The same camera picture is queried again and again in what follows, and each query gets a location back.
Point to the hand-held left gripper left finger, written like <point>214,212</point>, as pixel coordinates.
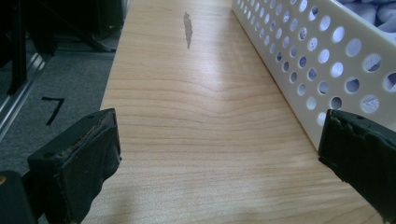
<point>81,161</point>

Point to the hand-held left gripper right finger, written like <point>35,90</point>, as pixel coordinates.
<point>361,152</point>

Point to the white perforated plastic basket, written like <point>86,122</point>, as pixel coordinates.
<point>327,53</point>

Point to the pale blue-white cloth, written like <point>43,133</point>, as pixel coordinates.
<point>373,12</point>

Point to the black metal stand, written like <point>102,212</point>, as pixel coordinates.
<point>62,21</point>

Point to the aluminium frame rail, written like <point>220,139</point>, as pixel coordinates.
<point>15,93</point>

